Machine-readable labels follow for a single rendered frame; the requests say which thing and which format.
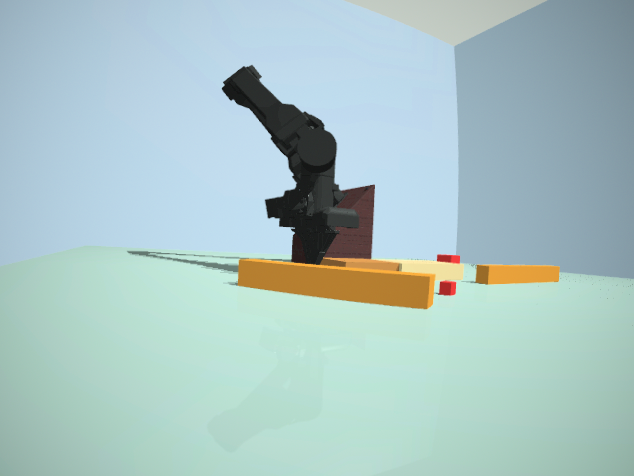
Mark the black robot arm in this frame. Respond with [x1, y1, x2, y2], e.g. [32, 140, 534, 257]
[222, 65, 337, 219]

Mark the red flat bar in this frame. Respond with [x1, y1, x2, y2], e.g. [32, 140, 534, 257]
[437, 254, 460, 264]

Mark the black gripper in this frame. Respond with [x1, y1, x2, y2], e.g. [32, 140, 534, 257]
[279, 175, 360, 265]

